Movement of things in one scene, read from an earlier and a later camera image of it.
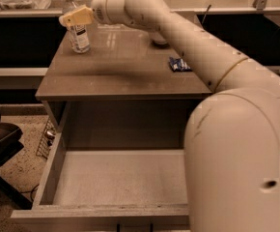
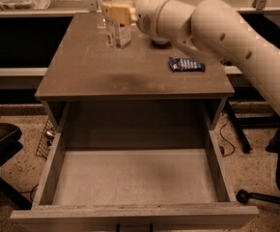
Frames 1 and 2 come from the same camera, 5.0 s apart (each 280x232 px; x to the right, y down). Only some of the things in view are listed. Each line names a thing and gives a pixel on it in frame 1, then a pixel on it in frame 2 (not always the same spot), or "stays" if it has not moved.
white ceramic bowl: (159, 42) stays
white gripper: (100, 10) to (147, 15)
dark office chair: (3, 140) stays
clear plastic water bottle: (78, 34) to (117, 35)
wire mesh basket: (46, 140) stays
